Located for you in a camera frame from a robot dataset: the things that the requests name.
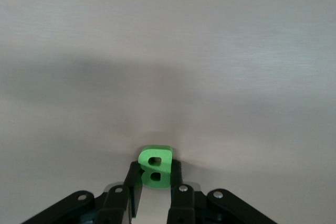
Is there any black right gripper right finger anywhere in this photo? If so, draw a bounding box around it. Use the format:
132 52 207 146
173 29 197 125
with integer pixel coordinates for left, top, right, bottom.
166 160 279 224

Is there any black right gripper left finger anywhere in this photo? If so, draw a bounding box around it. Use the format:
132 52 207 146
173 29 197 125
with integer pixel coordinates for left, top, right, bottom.
20 161 144 224

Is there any green letter B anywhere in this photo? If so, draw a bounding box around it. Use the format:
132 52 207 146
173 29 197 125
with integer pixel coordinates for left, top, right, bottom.
138 144 174 189

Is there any brown table cover sheet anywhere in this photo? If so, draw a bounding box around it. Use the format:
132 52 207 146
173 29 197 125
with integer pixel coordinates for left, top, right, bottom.
0 0 336 224

